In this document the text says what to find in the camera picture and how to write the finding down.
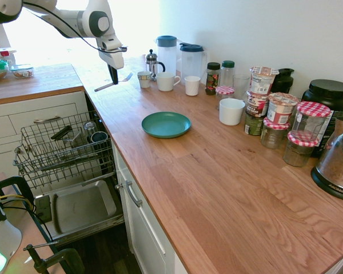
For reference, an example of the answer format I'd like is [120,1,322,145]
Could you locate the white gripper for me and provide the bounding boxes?
[98,45,129,86]

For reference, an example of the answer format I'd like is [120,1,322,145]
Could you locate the silver fork white handle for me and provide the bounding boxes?
[93,72,134,92]

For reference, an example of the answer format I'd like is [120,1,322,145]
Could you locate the stainless dishwasher door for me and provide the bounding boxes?
[33,179,125,248]

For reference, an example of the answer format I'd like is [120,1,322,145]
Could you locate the patterned paper cup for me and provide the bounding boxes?
[136,70,153,89]

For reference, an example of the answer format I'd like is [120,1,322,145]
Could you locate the glass French press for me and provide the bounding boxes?
[145,49,166,76]

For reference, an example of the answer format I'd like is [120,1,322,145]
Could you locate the large white mug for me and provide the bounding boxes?
[155,71,182,92]

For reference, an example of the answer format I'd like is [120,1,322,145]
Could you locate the tall pitcher light blue lid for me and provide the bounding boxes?
[155,35,178,78]

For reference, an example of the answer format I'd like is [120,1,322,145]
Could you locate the navy blue mug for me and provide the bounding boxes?
[90,131,109,144]

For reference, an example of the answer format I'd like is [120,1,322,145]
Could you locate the teal plate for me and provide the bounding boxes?
[141,111,192,140]

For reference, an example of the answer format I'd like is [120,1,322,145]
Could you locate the white ribbed cup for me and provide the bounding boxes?
[184,75,202,97]

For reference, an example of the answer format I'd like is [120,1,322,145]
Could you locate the clear pitcher dark blue lid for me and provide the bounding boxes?
[178,42,208,83]

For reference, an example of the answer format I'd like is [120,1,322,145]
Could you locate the small clear food container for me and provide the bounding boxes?
[10,63,35,79]

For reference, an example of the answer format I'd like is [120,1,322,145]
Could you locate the dark spice jar black lid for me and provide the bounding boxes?
[205,62,221,96]

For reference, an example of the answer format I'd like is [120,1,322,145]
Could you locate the glass jar red checkered lid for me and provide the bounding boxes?
[215,86,236,111]
[290,101,332,144]
[260,116,291,150]
[282,131,320,168]

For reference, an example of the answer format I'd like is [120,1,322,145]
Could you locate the white container red latch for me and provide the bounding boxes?
[0,47,18,62]

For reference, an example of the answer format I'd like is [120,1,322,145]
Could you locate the clear bottle green lid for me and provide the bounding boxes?
[220,59,236,88]

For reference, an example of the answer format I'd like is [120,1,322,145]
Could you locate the plain white cup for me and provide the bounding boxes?
[218,98,246,127]

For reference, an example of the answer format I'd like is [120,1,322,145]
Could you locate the clear drinking glass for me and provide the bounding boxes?
[232,74,251,99]

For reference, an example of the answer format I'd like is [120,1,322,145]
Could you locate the dark green C-clamp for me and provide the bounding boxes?
[23,240,86,274]
[0,176,35,207]

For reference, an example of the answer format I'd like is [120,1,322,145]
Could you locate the red ice cream pint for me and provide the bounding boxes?
[246,90,271,119]

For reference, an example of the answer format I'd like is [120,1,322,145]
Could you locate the dark green food cup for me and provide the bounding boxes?
[243,110,265,136]

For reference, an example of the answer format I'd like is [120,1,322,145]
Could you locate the black shaker bottle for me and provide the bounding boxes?
[270,67,296,94]

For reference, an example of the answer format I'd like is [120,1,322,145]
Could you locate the white food cup brown lid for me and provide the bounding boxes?
[266,91,301,126]

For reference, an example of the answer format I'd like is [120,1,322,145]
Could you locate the brown mounting board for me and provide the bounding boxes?
[0,182,64,274]

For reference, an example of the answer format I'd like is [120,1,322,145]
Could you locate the large black supplement tub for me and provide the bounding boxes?
[301,79,343,158]

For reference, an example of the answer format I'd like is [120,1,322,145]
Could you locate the stainless steel electric kettle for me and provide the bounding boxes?
[310,114,343,203]

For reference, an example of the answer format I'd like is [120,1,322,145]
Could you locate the flat metal cabinet handle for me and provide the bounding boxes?
[33,115,62,124]

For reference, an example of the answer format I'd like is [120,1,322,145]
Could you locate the grey wire dishwasher rack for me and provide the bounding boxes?
[12,111,115,190]

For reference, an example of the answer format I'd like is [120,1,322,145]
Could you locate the curved metal drawer handle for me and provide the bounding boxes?
[124,180,143,208]

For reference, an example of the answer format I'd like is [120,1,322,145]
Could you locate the yellow cable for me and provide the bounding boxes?
[0,194,37,213]

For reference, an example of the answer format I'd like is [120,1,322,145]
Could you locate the black base cable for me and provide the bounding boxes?
[0,148,59,246]

